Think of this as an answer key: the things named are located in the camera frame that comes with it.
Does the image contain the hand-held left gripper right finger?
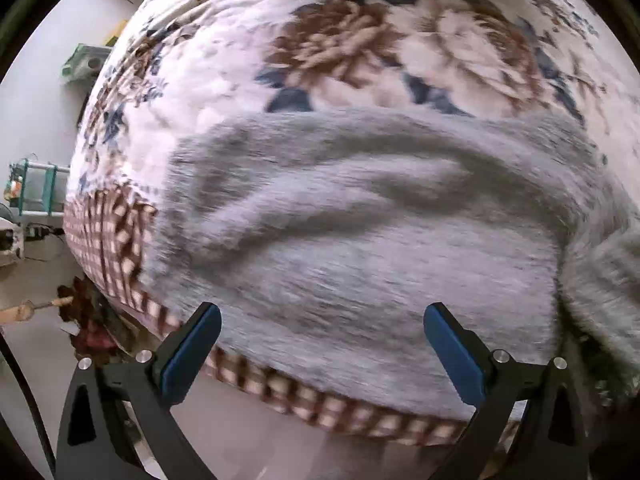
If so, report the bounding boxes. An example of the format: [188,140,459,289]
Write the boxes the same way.
[422,302,589,480]

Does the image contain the teal storage rack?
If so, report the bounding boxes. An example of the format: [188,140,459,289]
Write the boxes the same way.
[6,158,72,219]

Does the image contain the green box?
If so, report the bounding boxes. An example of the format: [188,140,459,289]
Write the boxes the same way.
[61,43,114,80]

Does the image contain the dark red slippers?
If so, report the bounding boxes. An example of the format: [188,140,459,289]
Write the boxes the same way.
[56,276,132,363]

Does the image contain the black cable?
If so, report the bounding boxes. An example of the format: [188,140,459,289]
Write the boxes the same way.
[0,332,57,480]

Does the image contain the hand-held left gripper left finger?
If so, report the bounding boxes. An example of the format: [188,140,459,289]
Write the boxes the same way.
[55,302,223,480]

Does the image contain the grey fleece pants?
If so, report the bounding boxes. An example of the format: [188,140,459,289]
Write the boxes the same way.
[137,110,640,421]

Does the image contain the floral blanket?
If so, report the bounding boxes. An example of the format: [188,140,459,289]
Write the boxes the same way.
[62,0,631,448]

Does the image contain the wooden handled brush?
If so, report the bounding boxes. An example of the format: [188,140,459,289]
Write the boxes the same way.
[0,297,74,327]

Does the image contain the yellow box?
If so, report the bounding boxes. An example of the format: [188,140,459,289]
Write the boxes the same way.
[101,19,129,47]

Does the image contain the standing fan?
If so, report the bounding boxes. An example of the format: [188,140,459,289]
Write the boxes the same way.
[0,216,27,267]

